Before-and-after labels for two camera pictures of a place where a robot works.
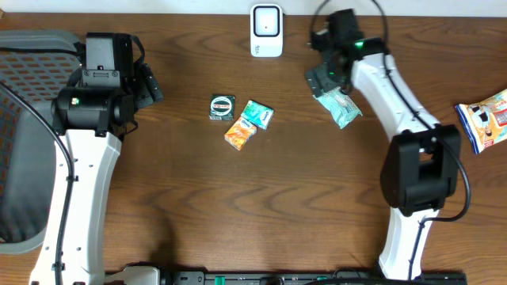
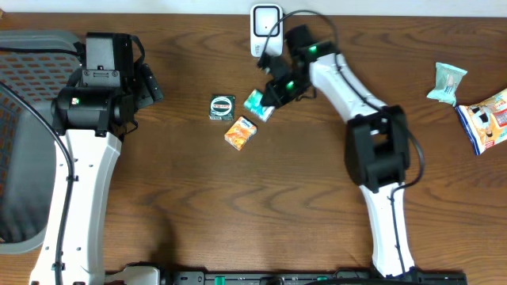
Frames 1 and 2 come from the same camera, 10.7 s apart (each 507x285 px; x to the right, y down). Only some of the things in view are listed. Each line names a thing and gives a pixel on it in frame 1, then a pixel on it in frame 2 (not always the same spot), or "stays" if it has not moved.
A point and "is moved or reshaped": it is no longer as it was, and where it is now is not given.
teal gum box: (257, 114) is moved or reshaped
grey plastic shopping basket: (39, 65) stays
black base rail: (199, 277) stays
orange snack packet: (239, 133) stays
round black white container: (222, 107) stays
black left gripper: (147, 86) stays
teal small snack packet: (340, 106) is moved or reshaped
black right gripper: (323, 81) to (278, 97)
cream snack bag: (484, 122) stays
